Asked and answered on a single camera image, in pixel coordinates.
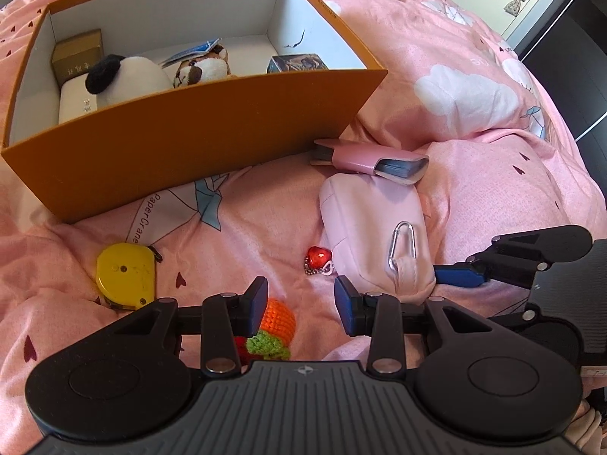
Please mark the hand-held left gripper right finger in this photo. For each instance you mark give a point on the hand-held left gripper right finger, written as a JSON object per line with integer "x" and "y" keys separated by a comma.
{"x": 348, "y": 308}

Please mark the small hanging pouch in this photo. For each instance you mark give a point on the small hanging pouch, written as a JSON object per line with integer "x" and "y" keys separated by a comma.
{"x": 512, "y": 7}

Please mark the brown plush toy with tag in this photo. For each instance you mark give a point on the brown plush toy with tag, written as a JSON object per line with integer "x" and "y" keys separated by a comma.
{"x": 204, "y": 68}

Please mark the white flat box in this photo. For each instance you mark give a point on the white flat box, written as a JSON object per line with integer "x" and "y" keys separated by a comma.
{"x": 76, "y": 99}

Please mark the orange crocheted fruit toy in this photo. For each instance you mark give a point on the orange crocheted fruit toy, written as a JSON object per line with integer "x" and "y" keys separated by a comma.
{"x": 277, "y": 320}

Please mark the yellow tape measure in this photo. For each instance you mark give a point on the yellow tape measure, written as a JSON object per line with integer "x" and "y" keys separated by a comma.
{"x": 125, "y": 275}

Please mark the black cabinet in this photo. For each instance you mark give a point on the black cabinet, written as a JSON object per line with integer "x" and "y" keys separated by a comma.
{"x": 578, "y": 57}

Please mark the silver carabiner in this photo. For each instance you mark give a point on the silver carabiner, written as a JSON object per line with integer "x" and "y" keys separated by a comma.
{"x": 392, "y": 250}

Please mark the gold gift box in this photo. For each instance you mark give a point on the gold gift box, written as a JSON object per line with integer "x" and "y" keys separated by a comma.
{"x": 78, "y": 54}

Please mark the orange cardboard box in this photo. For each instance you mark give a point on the orange cardboard box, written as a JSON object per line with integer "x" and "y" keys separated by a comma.
{"x": 166, "y": 151}

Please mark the pink zip pouch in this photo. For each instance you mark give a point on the pink zip pouch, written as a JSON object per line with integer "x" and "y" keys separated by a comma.
{"x": 365, "y": 218}

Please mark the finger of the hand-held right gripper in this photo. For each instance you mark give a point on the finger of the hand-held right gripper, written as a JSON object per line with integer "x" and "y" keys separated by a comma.
{"x": 521, "y": 317}
{"x": 457, "y": 276}

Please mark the pink card holder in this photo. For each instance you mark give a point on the pink card holder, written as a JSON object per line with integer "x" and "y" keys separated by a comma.
{"x": 360, "y": 159}

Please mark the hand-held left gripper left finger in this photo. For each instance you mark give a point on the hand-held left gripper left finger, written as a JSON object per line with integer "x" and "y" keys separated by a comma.
{"x": 253, "y": 308}

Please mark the small blue printed box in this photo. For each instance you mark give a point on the small blue printed box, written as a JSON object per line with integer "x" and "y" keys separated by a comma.
{"x": 296, "y": 62}

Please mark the panda plush toy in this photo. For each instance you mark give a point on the panda plush toy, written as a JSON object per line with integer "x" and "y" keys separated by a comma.
{"x": 137, "y": 76}

